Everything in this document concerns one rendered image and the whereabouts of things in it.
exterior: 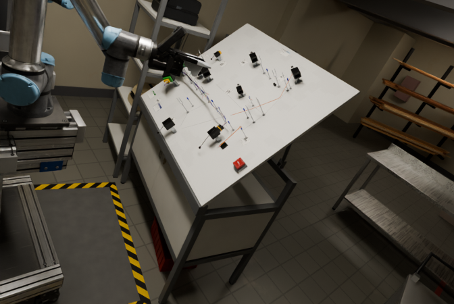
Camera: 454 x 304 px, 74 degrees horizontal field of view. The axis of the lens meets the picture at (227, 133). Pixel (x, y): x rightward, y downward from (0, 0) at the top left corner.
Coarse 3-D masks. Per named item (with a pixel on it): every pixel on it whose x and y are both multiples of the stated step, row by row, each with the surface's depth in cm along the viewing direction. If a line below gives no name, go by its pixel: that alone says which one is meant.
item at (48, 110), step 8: (40, 96) 112; (48, 96) 115; (8, 104) 111; (32, 104) 111; (40, 104) 113; (48, 104) 117; (16, 112) 111; (24, 112) 111; (32, 112) 112; (40, 112) 114; (48, 112) 117
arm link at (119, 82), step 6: (108, 54) 99; (108, 60) 100; (114, 60) 99; (120, 60) 100; (126, 60) 101; (108, 66) 100; (114, 66) 100; (120, 66) 101; (126, 66) 103; (102, 72) 102; (108, 72) 101; (114, 72) 101; (120, 72) 102; (102, 78) 103; (108, 78) 102; (114, 78) 102; (120, 78) 103; (108, 84) 103; (114, 84) 103; (120, 84) 105
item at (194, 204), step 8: (144, 104) 224; (144, 112) 222; (152, 120) 209; (152, 128) 208; (160, 136) 196; (160, 144) 195; (168, 152) 184; (168, 160) 184; (176, 168) 174; (176, 176) 174; (184, 176) 168; (184, 184) 165; (184, 192) 165; (192, 192) 159; (192, 200) 158; (192, 208) 157; (200, 208) 152
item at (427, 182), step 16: (368, 160) 340; (384, 160) 340; (400, 160) 363; (416, 160) 362; (400, 176) 314; (416, 176) 334; (432, 176) 350; (432, 192) 311; (448, 192) 331; (368, 208) 362; (384, 208) 379; (448, 208) 289; (384, 224) 344; (400, 224) 358; (400, 240) 326; (416, 240) 340; (416, 256) 312; (432, 256) 325; (448, 256) 337; (432, 272) 302; (448, 272) 309
